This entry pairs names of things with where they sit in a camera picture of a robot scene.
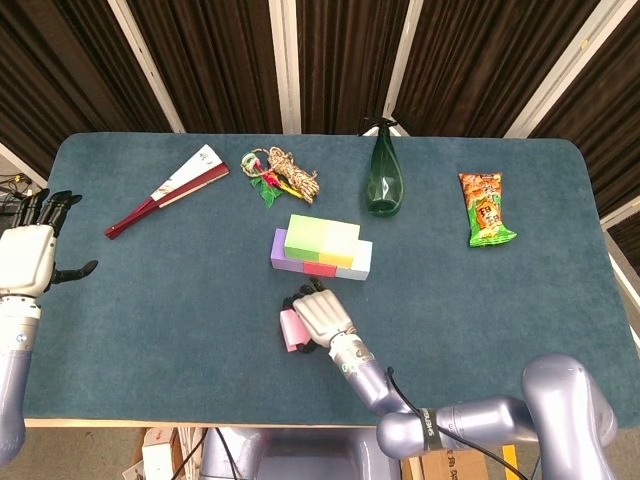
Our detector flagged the light blue foam cube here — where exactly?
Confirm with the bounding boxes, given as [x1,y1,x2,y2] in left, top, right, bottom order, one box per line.
[334,240,374,281]

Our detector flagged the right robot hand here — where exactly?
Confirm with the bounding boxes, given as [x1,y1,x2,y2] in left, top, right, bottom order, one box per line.
[281,277,357,355]

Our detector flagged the green foam cube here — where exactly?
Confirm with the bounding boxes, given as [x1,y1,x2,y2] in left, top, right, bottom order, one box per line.
[283,213,329,262]

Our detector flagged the dark brown pleated curtain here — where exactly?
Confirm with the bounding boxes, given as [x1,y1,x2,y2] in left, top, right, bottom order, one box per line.
[0,0,640,216]

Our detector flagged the orange green snack bag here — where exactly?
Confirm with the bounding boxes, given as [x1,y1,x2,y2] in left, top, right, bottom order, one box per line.
[458,172,518,249]

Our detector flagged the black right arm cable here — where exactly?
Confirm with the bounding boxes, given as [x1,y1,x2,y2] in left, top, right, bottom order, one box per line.
[384,367,531,480]

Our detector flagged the folding fan dark red ribs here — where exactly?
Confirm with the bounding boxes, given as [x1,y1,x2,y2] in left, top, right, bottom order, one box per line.
[104,144,231,241]

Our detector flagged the braided beige rope bundle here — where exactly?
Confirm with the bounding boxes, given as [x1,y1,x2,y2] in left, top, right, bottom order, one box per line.
[267,145,321,206]

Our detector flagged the yellow foam cube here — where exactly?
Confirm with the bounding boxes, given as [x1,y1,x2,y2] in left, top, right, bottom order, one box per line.
[318,222,361,269]

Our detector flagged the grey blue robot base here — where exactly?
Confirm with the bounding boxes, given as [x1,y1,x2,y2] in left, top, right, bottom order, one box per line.
[199,427,404,480]

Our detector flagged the white cardboard box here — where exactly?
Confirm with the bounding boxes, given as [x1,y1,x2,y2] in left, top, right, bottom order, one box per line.
[141,427,181,480]

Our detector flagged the colourful tassel ornament green leaves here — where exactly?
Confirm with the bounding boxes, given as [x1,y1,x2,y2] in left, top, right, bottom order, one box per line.
[239,148,296,208]

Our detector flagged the pale pink foam cube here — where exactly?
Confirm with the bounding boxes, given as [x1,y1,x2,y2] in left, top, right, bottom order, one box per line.
[278,308,310,354]

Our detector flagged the red foam cube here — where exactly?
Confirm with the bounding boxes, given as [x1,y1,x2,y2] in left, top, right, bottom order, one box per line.
[302,260,337,278]

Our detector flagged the dark green glass bottle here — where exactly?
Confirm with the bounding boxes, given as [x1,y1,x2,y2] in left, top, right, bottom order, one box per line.
[363,116,405,218]

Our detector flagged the white metal frame post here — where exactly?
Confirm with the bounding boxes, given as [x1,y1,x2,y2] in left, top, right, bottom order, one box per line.
[107,0,186,134]
[503,0,615,139]
[0,141,49,190]
[382,0,424,137]
[268,0,303,135]
[599,195,640,229]

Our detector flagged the brown cardboard box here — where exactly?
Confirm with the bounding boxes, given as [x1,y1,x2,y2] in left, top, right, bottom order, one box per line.
[417,447,489,480]

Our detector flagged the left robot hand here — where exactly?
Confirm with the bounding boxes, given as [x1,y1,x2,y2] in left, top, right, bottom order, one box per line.
[0,188,100,297]

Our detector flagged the blue felt table mat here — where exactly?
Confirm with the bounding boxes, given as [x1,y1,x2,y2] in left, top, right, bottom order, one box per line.
[0,132,640,429]

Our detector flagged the purple foam cube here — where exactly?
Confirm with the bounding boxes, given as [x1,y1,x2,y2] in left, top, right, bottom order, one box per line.
[269,228,306,274]

